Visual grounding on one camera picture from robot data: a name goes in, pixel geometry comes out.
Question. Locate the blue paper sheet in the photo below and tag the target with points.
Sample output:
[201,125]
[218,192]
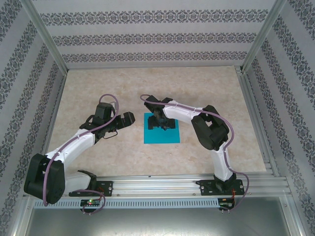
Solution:
[161,136]

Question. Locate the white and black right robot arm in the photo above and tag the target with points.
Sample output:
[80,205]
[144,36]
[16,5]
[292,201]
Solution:
[182,113]

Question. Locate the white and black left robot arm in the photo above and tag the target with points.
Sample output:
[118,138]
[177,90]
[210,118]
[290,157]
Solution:
[73,145]

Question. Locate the grey metal sheet panel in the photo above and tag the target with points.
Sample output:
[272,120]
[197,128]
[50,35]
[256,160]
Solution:
[157,221]

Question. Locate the aluminium side rail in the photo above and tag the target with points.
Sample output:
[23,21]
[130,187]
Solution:
[258,123]
[52,123]

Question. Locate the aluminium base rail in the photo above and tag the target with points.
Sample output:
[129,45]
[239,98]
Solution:
[152,184]

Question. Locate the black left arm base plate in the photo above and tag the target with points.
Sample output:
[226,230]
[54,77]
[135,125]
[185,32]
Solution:
[104,188]

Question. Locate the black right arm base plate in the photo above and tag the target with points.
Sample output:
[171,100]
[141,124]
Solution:
[206,188]

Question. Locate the aluminium frame post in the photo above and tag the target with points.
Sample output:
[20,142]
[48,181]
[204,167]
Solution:
[264,34]
[46,34]

